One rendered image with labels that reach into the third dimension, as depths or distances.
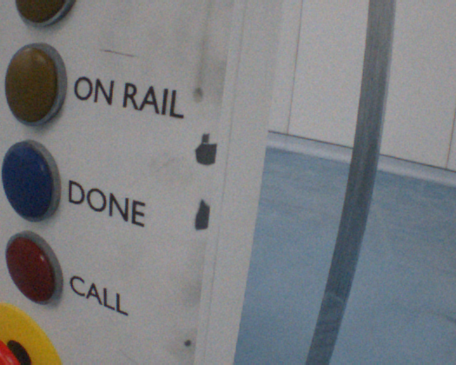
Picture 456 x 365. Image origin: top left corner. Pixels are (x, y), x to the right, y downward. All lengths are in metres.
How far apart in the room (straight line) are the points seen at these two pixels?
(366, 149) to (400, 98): 2.64
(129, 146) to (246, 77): 0.04
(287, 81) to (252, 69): 3.86
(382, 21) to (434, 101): 2.70
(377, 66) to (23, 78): 1.17
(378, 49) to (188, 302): 1.17
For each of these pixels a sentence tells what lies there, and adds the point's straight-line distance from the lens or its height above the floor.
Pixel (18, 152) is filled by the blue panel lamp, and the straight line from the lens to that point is 0.21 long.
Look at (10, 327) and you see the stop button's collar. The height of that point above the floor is 0.90.
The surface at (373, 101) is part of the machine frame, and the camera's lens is 1.34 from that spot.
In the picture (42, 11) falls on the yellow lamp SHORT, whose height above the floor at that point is 1.04.
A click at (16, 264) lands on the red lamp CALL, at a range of 0.23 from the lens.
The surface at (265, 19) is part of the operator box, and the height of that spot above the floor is 1.04.
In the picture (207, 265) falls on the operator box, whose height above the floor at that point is 0.96.
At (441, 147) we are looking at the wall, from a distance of 4.06.
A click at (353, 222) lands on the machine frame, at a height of 0.55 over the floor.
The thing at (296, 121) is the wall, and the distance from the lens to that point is 4.08.
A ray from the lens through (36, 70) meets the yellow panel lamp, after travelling 0.20.
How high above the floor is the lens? 1.05
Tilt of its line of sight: 19 degrees down
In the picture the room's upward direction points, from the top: 7 degrees clockwise
